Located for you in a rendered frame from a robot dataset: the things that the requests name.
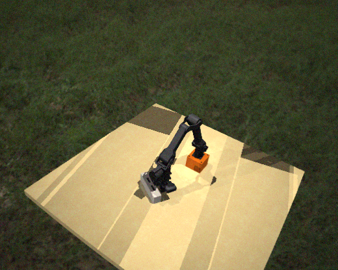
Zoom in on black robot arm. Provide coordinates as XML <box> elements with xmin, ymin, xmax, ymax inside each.
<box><xmin>149</xmin><ymin>113</ymin><xmax>209</xmax><ymax>187</ymax></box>

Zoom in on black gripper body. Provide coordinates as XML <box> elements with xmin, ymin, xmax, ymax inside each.
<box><xmin>162</xmin><ymin>172</ymin><xmax>177</xmax><ymax>193</ymax></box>

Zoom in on black two-prong plug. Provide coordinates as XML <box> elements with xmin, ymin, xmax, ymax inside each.
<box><xmin>158</xmin><ymin>184</ymin><xmax>165</xmax><ymax>193</ymax></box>

